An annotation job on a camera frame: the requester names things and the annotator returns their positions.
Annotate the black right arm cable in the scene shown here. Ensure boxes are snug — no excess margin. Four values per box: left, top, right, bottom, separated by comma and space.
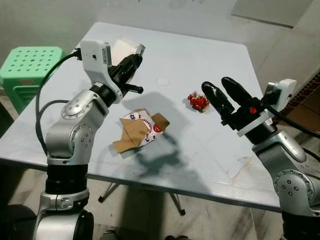
262, 104, 320, 140

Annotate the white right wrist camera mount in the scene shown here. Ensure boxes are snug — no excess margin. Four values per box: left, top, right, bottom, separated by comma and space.
236, 78, 299, 137

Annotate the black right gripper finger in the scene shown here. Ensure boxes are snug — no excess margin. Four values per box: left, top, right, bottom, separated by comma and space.
202, 81, 236, 121
221, 76, 254, 109

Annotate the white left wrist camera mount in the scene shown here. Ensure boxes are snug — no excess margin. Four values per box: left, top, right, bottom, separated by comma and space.
79, 39, 123, 104

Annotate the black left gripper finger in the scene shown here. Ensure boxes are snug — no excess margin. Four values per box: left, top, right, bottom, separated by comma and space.
120, 53, 144, 83

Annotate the green plastic stool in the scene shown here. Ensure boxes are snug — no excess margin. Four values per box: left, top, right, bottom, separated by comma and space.
0, 46, 67, 115

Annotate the white cardboard packet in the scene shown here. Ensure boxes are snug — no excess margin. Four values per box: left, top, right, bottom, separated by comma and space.
111, 38, 147, 65

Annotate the light blue folding table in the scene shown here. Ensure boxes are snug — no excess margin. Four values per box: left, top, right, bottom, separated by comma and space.
0, 21, 284, 212

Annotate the red crumpled wrapper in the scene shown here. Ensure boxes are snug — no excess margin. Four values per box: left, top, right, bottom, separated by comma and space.
186, 91, 211, 114

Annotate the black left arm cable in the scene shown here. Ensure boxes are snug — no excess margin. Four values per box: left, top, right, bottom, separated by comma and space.
34, 48, 84, 157

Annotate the metal table leg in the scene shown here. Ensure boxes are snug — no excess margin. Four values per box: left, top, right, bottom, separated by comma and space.
167, 192, 187, 217
98, 182, 121, 204

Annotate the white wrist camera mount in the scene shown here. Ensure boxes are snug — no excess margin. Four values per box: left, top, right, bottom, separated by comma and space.
79, 39, 123, 104
236, 78, 299, 137

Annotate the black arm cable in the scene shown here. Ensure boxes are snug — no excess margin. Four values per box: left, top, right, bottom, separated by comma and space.
34, 48, 84, 157
262, 104, 320, 140

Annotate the flattened brown white carton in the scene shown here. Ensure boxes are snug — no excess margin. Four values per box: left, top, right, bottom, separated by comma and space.
112, 108, 171, 155

